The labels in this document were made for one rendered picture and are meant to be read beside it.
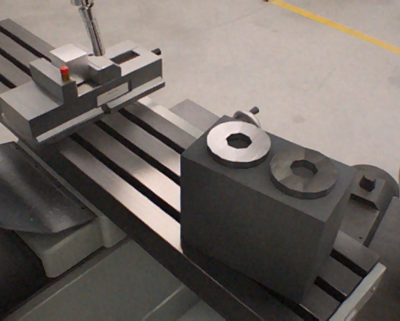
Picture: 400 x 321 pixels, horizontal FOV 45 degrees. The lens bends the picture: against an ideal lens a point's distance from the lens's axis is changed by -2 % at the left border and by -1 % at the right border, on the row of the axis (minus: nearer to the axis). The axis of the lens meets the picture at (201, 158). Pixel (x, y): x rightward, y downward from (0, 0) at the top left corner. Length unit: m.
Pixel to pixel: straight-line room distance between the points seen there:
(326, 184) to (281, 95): 2.22
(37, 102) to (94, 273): 0.38
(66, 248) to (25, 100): 0.31
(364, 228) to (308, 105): 1.54
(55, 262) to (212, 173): 0.45
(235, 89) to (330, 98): 0.55
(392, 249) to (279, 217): 0.75
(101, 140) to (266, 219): 0.46
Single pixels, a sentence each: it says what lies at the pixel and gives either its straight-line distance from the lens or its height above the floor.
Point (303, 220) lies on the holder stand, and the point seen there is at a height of 1.10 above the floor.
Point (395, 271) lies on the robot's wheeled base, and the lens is 1.32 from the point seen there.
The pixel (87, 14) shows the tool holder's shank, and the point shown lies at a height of 1.17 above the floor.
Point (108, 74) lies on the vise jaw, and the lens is 1.05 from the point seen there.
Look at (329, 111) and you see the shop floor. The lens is 2.79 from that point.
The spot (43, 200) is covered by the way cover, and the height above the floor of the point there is 0.87.
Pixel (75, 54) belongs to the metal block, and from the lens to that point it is 1.03.
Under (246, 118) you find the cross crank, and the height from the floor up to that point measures 0.66.
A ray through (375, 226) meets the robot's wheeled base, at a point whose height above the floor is 0.58.
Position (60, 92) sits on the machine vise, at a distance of 1.00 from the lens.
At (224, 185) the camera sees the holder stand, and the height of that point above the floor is 1.10.
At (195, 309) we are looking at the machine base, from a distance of 1.59.
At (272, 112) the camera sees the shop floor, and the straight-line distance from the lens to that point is 2.70.
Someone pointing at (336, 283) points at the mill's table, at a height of 0.93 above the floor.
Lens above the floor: 1.56
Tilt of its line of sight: 41 degrees down
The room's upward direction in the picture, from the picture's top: 2 degrees clockwise
